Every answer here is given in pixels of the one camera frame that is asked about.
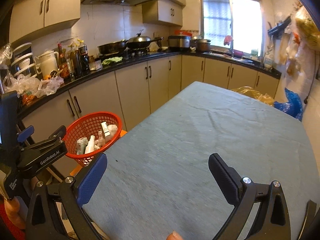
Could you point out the blue tablecloth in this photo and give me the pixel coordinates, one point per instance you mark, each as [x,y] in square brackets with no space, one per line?
[200,130]

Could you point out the red plastic basin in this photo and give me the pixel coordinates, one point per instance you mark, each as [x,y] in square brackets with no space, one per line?
[182,32]

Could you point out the green leafy vegetables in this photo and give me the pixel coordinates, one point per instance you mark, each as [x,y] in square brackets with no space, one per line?
[111,60]

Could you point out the hanging plastic bags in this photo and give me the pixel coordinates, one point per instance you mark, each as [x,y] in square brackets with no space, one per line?
[300,37]

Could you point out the silver rice cooker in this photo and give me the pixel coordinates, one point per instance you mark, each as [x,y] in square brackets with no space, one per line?
[178,42]

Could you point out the black wall rack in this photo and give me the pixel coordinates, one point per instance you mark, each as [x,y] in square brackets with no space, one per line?
[278,27]

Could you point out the blue plastic bag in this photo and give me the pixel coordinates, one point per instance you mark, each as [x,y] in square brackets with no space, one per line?
[290,105]

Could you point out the white spray bottle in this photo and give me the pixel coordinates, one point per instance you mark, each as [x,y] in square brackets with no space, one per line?
[90,145]

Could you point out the red plastic container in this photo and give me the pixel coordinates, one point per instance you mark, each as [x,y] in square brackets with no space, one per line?
[238,54]

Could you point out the white cardboard box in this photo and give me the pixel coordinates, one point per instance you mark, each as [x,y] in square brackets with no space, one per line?
[106,129]

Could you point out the row of beige lower cabinets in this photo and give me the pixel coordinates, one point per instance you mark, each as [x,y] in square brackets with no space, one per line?
[135,90]

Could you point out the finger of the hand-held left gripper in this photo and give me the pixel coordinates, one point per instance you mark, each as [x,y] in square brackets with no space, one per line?
[58,136]
[26,133]

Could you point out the steel pot with lid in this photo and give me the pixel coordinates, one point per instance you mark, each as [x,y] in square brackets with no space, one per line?
[195,41]

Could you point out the yellow plastic bag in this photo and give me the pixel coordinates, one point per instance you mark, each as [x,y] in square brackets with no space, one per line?
[252,95]

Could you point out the black frying pan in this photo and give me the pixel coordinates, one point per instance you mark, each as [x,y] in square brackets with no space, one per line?
[112,47]

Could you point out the white labelled jug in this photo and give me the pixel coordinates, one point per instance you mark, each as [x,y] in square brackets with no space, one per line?
[268,58]

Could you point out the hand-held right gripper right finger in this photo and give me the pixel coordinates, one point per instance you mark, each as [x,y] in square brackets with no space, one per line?
[223,180]

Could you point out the person's left hand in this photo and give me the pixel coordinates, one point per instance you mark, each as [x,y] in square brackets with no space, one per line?
[12,212]

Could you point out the person's right hand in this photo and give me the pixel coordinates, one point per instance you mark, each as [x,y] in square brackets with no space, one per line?
[175,236]

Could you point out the row of beige upper cabinets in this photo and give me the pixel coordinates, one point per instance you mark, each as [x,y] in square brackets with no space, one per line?
[57,5]

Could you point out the tissue pack with green cartoon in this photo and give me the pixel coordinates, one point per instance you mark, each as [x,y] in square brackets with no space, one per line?
[81,146]

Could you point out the row of sauce bottles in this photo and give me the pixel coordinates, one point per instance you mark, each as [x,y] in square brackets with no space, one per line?
[72,60]

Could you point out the kitchen window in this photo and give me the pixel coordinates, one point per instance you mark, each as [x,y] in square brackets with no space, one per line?
[230,17]

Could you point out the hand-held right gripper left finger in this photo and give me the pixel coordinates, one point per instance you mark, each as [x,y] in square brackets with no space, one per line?
[92,180]

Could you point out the pale plastic bag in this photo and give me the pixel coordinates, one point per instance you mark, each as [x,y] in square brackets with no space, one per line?
[154,46]

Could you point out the brown pot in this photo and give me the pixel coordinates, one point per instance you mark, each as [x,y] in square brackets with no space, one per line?
[204,46]

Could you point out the black kitchen countertop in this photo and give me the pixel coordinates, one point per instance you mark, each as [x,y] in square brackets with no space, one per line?
[82,78]

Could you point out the black wok with lid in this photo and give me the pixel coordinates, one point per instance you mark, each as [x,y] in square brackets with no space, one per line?
[140,41]

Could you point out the red floor mat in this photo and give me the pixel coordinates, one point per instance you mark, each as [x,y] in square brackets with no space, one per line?
[10,232]

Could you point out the small clear container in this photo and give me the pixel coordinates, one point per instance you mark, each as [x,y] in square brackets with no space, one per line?
[95,65]

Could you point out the orange plastic basket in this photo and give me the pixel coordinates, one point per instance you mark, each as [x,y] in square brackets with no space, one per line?
[85,122]

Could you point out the white electric kettle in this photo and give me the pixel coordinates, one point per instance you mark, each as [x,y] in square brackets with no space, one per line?
[47,63]

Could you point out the dark chair backrest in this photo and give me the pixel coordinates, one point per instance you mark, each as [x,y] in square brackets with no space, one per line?
[308,217]

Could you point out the row of beige cabinets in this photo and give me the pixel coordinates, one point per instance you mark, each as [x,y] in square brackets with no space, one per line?
[135,90]
[57,5]

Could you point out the pile of clear plastic bags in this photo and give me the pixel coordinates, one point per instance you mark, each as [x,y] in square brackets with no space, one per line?
[30,85]

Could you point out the red cloth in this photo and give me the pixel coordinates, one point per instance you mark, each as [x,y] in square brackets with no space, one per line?
[228,40]

